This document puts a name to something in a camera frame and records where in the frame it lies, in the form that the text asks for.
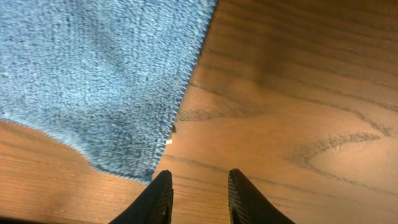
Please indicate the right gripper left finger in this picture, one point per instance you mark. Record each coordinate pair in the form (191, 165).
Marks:
(153, 205)

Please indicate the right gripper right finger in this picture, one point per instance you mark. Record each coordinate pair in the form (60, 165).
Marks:
(247, 205)

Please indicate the blue microfiber cloth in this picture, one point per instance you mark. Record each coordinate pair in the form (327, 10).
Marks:
(105, 77)

